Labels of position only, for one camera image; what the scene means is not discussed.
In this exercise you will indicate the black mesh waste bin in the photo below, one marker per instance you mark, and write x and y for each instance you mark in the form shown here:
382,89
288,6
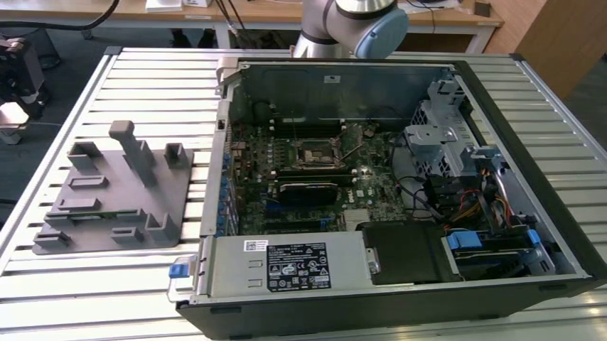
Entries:
53,49

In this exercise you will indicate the silver support bar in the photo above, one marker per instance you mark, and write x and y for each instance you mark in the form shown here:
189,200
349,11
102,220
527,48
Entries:
508,184

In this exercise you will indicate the wooden cabinet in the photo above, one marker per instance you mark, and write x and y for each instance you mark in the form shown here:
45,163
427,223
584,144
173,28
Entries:
559,42

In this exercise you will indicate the small black box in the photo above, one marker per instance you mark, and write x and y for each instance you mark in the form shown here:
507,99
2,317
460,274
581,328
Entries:
483,9

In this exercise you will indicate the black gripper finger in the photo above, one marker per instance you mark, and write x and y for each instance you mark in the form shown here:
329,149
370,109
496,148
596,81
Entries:
36,104

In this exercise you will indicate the metal drive cage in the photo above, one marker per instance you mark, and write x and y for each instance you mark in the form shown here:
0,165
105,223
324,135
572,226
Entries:
428,142

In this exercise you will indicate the white barcode sticker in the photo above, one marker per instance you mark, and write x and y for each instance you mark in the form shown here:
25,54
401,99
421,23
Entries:
254,245

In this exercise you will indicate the black power supply label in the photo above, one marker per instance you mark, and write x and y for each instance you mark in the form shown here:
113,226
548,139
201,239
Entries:
298,266

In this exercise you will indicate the blue disk carrier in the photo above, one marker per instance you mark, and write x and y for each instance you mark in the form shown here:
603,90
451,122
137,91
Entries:
464,241

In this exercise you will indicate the black graphics card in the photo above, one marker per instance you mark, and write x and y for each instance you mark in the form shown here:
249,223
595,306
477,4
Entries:
308,194

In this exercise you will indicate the black PC case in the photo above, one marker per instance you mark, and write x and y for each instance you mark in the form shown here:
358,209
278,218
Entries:
332,316

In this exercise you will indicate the blue case latch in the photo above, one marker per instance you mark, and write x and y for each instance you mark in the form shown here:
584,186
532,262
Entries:
177,271

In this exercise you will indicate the small white box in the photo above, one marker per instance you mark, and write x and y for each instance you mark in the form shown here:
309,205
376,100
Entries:
196,3

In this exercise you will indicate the silver chipset heatsink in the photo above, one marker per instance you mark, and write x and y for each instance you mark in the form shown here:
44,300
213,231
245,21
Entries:
356,218

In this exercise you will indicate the green motherboard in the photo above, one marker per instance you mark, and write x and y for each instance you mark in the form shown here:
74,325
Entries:
378,192

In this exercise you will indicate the blue plastic tab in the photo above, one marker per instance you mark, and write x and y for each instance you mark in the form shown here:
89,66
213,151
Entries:
533,237

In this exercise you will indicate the white case wall sticker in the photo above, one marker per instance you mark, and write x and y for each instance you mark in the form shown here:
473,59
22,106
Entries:
332,78

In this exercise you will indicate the long black expansion slot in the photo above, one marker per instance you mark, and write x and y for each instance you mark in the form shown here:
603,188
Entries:
290,225

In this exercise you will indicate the large white box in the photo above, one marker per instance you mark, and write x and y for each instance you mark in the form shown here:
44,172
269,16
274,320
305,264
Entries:
162,5

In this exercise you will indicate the black ribbed plastic bracket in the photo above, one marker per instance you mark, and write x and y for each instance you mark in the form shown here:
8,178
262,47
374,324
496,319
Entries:
440,192

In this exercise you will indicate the silver power supply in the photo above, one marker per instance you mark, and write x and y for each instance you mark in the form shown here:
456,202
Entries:
226,270

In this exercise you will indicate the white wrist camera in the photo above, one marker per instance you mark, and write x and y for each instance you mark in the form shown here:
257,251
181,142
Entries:
25,71

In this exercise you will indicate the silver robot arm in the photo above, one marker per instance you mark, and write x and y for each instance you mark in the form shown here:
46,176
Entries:
321,21

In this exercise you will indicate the black plastic shroud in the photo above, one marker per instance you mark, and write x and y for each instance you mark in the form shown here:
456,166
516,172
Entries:
402,252

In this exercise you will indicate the green RAM stick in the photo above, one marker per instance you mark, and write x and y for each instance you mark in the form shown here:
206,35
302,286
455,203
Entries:
108,213

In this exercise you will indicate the wooden desk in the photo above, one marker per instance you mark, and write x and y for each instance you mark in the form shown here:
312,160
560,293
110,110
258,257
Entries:
70,10

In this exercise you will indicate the black CPU socket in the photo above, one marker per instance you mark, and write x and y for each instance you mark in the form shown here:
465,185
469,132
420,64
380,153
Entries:
314,154

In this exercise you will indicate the black RAM slot white clips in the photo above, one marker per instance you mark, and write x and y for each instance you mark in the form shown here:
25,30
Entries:
308,122
312,180
308,129
312,173

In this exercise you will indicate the grey parts rack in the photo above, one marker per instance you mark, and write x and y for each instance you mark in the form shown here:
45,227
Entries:
118,199

